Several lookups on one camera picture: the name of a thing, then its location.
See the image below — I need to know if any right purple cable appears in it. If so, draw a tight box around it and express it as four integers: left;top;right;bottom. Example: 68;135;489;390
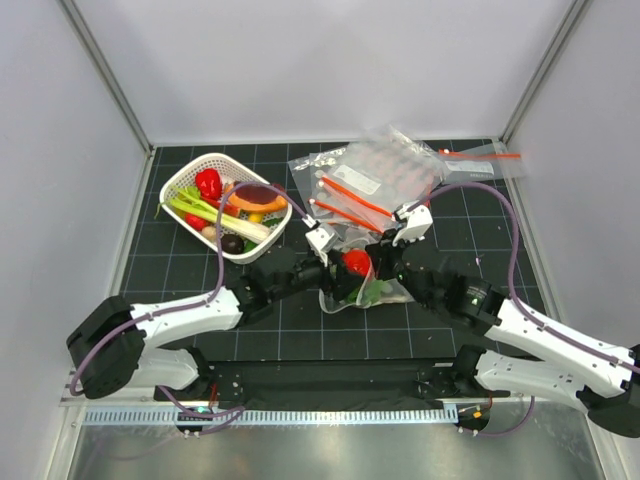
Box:
399;182;640;439

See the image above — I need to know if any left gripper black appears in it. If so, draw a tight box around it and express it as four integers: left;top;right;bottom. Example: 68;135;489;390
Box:
270;248;366;302

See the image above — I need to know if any beige small mushroom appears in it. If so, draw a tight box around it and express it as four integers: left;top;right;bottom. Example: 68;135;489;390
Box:
201;226;217;242

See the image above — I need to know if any red chili pepper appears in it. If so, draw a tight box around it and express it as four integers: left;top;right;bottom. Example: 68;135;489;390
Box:
184;213;209;232

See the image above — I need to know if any flat zip bag red zipper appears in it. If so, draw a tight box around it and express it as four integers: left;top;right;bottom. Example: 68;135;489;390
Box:
438;141;527;185

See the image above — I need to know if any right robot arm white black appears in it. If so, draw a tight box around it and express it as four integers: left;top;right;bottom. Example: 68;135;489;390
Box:
366;241;639;438

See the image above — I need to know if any red bell pepper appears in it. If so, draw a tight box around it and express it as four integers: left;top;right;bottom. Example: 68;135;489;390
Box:
195;168;223;200

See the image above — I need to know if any clear dotted zip bag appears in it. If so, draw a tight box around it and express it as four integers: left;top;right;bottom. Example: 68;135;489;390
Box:
318;240;413;314

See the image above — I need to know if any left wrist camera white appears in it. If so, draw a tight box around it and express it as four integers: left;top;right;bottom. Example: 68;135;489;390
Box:
305;223;337;257

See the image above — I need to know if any left aluminium frame post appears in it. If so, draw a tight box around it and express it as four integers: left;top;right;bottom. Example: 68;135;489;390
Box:
57;0;153;156

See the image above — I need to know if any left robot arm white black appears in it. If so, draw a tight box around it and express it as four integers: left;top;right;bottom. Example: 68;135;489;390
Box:
66;247;371;400

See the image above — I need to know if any orange red tomato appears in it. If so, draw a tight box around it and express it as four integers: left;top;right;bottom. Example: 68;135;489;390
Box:
342;249;371;277

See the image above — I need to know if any green lettuce head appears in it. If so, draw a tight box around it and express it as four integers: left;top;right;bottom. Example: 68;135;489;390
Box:
347;280;393;308

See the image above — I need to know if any pile of zip bags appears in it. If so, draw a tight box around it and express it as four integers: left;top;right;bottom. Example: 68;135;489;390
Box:
288;125;445;234

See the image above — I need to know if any dark purple round fruit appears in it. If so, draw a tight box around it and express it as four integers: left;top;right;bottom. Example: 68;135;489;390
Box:
220;233;245;255

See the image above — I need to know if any white perforated plastic basket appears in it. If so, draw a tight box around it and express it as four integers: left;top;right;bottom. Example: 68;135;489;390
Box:
159;153;293;265

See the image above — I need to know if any right aluminium frame post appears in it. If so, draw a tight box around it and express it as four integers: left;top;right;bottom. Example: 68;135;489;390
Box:
499;0;593;144

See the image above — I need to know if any slotted cable duct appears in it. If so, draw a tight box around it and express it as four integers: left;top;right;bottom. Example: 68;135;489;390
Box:
82;404;458;428

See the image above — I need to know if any aluminium frame post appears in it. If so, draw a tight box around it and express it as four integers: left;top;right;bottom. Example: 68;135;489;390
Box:
57;0;153;156
499;0;593;144

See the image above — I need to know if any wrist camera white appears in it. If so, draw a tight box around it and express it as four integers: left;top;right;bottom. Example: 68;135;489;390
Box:
305;223;337;257
392;204;433;247

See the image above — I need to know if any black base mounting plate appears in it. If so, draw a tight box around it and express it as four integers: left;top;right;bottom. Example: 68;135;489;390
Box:
173;359;509;412

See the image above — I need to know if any black grid cutting mat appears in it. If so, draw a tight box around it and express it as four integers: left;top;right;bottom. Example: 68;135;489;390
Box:
119;145;546;361

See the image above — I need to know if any yellow pepper piece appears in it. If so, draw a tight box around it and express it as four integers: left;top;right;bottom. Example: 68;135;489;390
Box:
248;213;264;223

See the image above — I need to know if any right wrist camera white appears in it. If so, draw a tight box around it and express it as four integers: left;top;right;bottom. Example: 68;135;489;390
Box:
392;204;433;247

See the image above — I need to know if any dark red sausage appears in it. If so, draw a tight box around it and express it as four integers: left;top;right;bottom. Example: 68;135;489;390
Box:
235;185;278;206

